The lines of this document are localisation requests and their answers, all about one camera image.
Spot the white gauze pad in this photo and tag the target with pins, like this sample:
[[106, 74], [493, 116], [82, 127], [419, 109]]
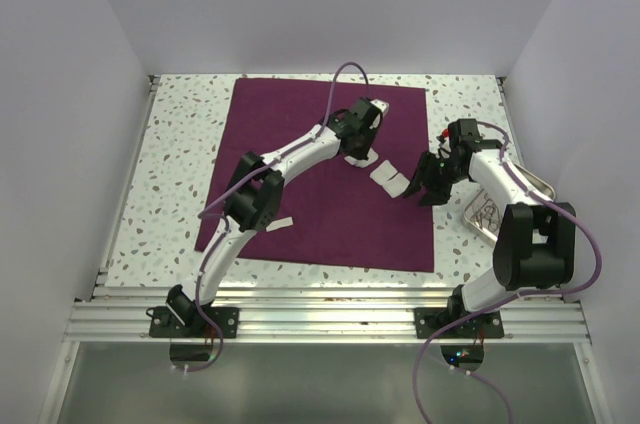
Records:
[[370, 159], [383, 173], [396, 186]]

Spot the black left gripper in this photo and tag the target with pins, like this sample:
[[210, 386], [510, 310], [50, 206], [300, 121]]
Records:
[[362, 154]]

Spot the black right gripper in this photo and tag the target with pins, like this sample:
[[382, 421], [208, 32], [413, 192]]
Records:
[[435, 194]]

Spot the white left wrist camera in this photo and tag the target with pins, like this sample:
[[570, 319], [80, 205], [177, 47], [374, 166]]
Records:
[[383, 106]]

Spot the steel forceps clamp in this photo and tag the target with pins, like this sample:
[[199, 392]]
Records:
[[488, 219], [487, 206]]

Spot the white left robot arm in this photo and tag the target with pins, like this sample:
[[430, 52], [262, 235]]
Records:
[[253, 197]]

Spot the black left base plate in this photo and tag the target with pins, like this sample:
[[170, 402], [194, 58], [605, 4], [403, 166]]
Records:
[[165, 325]]

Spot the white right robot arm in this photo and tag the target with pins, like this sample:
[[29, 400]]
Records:
[[535, 243]]

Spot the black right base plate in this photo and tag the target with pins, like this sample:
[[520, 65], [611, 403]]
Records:
[[427, 322]]

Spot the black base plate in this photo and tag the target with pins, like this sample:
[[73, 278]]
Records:
[[165, 325], [427, 322]]

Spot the aluminium rail frame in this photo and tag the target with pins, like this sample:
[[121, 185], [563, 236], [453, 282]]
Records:
[[316, 343]]

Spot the small white bandage strip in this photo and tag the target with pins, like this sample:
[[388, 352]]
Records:
[[280, 224]]

